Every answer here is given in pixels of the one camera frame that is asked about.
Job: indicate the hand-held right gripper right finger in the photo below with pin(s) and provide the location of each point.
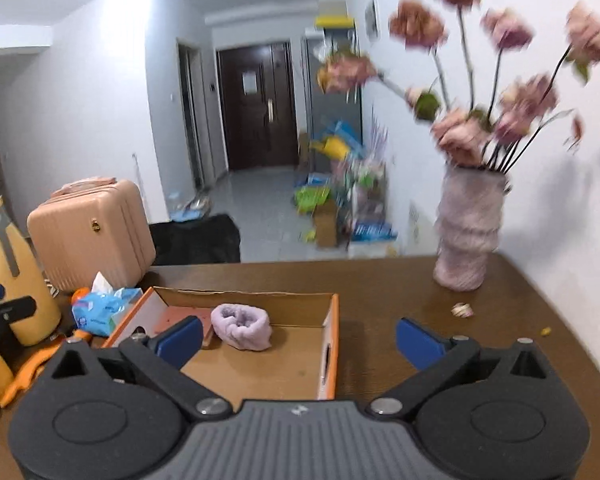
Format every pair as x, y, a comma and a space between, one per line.
420, 345

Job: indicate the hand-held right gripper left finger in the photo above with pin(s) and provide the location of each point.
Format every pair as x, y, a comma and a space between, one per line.
182, 340

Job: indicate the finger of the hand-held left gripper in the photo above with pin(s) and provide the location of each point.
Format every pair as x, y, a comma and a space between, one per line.
10, 307

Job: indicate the fluffy lilac headband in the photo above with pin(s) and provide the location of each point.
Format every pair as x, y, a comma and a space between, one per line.
242, 327

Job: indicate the orange cardboard box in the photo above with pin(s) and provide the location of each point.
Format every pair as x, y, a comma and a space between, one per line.
280, 355

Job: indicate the yellow thermos jug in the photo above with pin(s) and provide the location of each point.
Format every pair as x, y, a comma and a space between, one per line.
15, 280

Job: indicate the orange fruit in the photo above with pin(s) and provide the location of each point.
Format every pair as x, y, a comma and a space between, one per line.
80, 294

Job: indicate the blue tissue pack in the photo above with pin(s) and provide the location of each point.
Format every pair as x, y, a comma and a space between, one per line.
105, 310

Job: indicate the pink hard-shell suitcase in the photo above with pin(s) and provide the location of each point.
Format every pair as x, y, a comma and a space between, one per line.
90, 235

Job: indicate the pink textured vase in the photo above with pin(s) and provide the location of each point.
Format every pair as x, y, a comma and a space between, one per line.
467, 230

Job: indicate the brown cardboard box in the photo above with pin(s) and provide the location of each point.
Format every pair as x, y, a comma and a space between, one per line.
326, 224

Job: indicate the pile of colourful toys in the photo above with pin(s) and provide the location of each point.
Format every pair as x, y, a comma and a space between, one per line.
352, 180

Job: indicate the dried pink flower bouquet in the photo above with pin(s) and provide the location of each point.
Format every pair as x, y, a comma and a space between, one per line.
460, 130

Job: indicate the dark brown door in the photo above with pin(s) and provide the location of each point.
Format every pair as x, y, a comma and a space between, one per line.
257, 110

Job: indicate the grey refrigerator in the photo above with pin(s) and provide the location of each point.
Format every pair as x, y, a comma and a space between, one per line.
330, 110

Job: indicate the yellow box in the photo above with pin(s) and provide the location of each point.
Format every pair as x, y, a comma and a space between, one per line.
335, 21

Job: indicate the wall picture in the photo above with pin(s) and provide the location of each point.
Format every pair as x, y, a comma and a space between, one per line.
372, 17

